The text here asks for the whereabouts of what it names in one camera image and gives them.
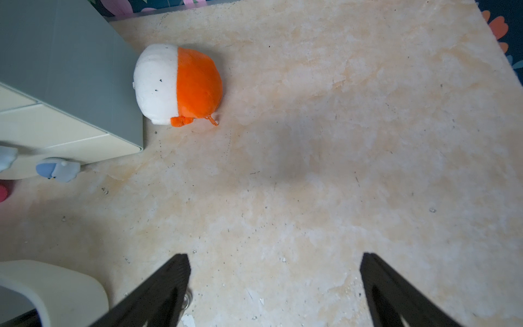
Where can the pink white plush toy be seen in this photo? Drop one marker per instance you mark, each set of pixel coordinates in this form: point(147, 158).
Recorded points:
point(4, 193)

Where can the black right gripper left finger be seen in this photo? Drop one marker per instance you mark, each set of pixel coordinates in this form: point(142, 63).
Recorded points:
point(155, 302)

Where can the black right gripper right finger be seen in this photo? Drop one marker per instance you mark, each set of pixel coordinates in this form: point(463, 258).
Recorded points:
point(393, 301)

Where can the white storage tray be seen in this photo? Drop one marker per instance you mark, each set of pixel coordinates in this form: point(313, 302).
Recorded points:
point(61, 297)

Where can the pale blue drawer box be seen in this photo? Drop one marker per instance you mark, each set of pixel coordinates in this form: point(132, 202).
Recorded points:
point(66, 86)

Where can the orange white plush ball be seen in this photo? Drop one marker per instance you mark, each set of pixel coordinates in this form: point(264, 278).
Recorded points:
point(175, 86)

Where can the blue white drawer knob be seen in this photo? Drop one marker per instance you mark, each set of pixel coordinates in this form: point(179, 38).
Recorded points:
point(58, 169)

